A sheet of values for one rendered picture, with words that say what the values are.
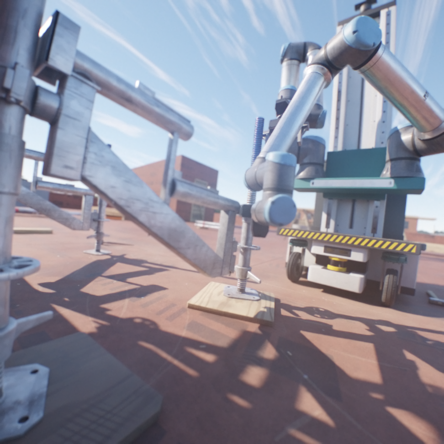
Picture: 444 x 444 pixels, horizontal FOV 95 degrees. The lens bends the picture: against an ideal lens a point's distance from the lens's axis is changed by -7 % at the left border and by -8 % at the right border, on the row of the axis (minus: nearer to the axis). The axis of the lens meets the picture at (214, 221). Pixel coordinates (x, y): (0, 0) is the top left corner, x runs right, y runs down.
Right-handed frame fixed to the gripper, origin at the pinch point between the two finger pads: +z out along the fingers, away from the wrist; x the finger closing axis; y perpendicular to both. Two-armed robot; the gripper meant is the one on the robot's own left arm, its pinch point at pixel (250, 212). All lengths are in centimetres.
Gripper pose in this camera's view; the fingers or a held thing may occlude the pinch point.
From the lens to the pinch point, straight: 95.2
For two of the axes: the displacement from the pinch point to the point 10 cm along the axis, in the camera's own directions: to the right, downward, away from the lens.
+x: -9.9, -1.1, -1.2
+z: -1.1, -0.3, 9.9
